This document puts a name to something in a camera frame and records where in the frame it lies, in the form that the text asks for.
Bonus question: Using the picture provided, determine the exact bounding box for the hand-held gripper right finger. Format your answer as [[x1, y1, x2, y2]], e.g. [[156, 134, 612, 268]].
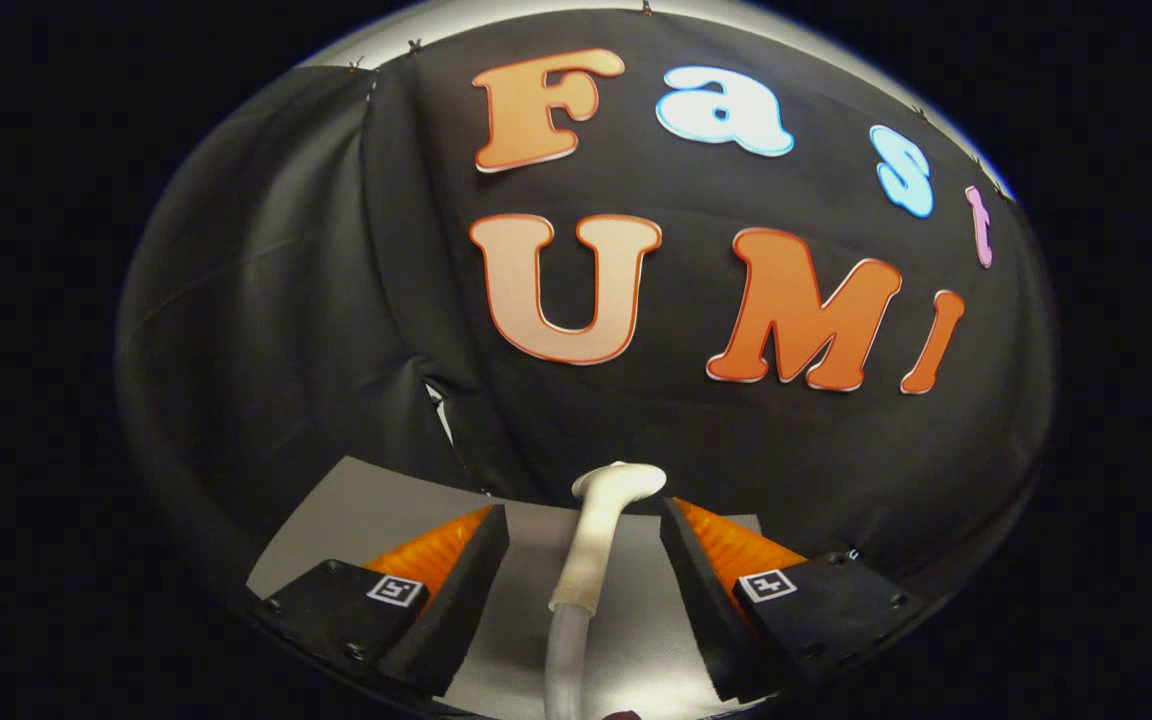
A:
[[659, 496, 927, 703]]

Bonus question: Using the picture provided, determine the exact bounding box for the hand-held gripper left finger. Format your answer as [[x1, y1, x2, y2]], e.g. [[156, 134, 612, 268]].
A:
[[248, 503, 512, 699]]

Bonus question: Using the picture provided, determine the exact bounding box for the grey drawer cabinet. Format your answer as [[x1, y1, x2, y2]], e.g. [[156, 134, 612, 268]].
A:
[[246, 455, 767, 720]]

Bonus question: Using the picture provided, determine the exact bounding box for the black backdrop cloth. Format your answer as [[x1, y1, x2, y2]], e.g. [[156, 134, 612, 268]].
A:
[[116, 8, 1057, 601]]

